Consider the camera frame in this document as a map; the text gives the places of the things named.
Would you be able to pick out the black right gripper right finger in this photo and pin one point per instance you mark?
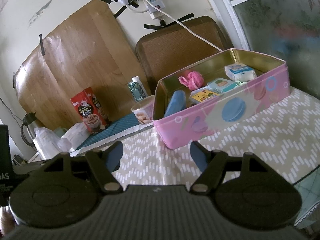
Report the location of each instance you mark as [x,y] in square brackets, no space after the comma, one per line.
[214,165]

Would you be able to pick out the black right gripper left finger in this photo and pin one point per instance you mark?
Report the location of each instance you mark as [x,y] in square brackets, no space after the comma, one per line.
[91,173]

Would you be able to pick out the blue roll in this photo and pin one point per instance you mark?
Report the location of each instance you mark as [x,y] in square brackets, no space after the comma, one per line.
[176,104]

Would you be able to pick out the pink fluffy ball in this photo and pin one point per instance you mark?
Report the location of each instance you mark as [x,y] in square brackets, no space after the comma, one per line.
[193,81]

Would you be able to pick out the teal woven placemat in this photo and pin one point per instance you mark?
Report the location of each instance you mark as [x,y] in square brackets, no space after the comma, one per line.
[116,127]

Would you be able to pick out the white plastic bag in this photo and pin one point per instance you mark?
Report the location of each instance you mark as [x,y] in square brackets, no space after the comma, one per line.
[49,144]

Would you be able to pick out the red cereal box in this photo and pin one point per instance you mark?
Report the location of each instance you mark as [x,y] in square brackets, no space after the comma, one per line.
[91,111]

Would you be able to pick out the pink tin box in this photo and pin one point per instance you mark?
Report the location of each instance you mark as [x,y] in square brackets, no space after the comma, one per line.
[196,121]

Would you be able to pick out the snack cup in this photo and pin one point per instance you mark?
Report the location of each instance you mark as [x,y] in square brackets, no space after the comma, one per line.
[143,110]

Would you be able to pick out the yellow tissue pack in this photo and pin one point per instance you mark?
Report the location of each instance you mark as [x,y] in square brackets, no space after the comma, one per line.
[202,96]

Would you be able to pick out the teal tissue pack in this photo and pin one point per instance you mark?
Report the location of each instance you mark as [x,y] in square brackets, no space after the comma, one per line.
[222,85]

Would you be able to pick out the green white carton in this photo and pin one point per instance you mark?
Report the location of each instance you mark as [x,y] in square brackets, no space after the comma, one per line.
[137,89]

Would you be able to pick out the black thermos jug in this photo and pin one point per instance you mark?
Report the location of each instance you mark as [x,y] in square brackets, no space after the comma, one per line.
[30,122]

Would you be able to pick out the wood pattern board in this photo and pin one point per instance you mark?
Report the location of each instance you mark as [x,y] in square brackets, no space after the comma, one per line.
[87,50]

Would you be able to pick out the white power strip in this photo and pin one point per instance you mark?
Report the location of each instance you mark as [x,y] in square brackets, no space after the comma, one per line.
[153,7]

